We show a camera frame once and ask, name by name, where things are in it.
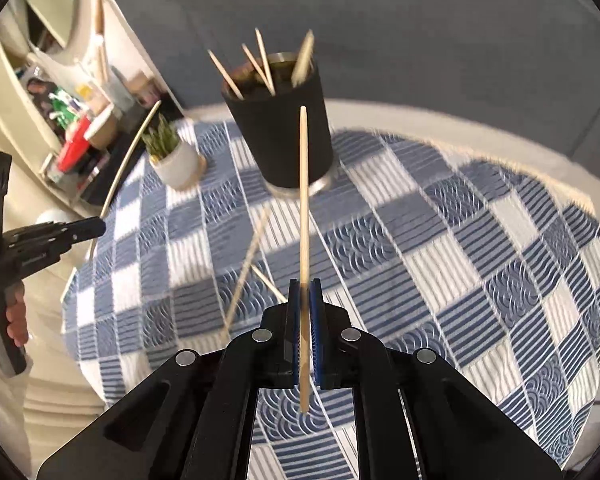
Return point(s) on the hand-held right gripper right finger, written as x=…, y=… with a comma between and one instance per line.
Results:
x=320, y=330

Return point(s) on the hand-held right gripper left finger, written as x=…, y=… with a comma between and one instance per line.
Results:
x=294, y=330

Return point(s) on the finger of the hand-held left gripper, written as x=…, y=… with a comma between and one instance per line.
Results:
x=82, y=224
x=45, y=247

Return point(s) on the bamboo chopstick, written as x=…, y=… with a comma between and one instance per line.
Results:
x=270, y=285
x=264, y=60
x=225, y=74
x=254, y=62
x=304, y=210
x=245, y=275
x=130, y=157
x=302, y=60

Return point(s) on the black utensil cup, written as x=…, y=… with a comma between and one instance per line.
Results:
x=280, y=130

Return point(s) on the person's left hand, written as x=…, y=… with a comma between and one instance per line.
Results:
x=17, y=317

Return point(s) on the red plastic cup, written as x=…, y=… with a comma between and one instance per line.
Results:
x=75, y=147

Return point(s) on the brown paper cup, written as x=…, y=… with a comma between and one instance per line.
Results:
x=102, y=127

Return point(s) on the white ceramic plant pot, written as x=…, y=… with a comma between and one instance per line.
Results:
x=177, y=167

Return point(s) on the green cactus plant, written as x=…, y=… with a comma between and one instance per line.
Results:
x=162, y=140

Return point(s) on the white shelf unit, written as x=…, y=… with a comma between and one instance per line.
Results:
x=10, y=75

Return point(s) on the blue white patterned tablecloth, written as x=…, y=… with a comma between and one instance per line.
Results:
x=430, y=260

